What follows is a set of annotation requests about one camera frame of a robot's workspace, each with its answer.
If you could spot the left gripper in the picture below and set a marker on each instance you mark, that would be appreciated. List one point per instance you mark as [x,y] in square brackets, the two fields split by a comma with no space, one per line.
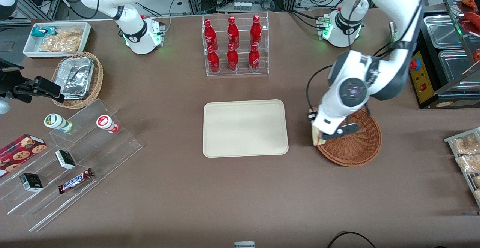
[311,116]

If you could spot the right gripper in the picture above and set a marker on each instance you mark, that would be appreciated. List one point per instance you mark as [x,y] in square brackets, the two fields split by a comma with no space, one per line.
[10,83]

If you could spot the triangular sandwich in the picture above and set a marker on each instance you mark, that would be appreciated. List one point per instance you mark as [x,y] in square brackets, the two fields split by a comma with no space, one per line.
[318,137]

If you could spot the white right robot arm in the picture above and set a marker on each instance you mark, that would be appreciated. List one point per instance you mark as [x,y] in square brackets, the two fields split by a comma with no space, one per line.
[138,34]

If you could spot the light tan wicker basket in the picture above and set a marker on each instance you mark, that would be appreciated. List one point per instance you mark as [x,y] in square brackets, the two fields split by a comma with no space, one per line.
[98,79]

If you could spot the brown wicker basket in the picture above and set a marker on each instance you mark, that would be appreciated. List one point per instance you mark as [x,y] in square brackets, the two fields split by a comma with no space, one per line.
[360,150]

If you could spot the beige plastic tray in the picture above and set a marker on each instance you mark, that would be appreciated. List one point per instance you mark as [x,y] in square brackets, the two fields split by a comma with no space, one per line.
[225,128]

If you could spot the grey metal tray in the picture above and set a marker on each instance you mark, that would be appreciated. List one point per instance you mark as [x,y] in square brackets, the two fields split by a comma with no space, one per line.
[448,140]

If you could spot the aluminium foil container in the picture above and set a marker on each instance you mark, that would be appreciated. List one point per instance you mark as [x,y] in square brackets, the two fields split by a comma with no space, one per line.
[77,77]

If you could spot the white plastic bin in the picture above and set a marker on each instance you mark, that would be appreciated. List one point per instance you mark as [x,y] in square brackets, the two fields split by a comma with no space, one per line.
[52,54]

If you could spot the green lid cup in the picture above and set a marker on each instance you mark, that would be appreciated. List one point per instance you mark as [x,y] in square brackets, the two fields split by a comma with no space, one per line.
[52,120]

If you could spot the clear bag of crackers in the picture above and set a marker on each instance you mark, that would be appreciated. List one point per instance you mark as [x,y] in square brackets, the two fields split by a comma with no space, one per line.
[71,33]
[60,45]

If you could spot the teal snack packet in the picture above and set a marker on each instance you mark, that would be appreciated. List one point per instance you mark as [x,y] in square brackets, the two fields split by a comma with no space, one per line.
[39,32]

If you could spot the red lid cup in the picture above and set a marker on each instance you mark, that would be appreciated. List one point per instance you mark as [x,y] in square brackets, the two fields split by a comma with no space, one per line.
[103,121]

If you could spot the red cookie box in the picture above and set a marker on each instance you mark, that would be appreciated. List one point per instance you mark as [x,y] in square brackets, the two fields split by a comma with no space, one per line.
[22,150]

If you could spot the small black white carton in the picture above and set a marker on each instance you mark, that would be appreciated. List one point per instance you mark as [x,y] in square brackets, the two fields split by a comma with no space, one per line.
[65,160]

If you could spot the red cola bottle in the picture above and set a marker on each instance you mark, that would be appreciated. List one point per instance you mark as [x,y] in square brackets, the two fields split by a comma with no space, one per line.
[255,32]
[254,60]
[210,34]
[232,60]
[233,32]
[213,62]

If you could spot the clear acrylic stepped display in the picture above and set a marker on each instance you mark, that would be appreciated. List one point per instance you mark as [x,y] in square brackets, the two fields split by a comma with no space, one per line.
[112,154]

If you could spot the Snickers chocolate bar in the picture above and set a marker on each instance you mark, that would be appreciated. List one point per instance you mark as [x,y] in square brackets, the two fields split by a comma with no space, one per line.
[75,181]

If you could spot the clear acrylic bottle rack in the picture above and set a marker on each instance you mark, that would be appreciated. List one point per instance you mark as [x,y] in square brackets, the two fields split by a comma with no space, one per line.
[243,38]

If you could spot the black food warmer cabinet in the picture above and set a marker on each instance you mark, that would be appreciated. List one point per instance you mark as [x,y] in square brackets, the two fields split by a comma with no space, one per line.
[422,75]

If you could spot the white power strip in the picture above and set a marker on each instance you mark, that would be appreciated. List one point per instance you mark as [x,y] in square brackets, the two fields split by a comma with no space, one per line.
[242,5]

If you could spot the grey device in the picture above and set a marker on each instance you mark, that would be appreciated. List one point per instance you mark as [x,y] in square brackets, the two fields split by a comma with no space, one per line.
[244,245]

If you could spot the steel food pan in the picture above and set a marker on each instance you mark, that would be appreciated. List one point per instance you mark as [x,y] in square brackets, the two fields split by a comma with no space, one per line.
[442,30]
[455,68]

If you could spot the clear bag of snacks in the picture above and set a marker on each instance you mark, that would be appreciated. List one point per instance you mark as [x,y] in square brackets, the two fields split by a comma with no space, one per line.
[467,145]
[470,163]
[477,181]
[477,195]

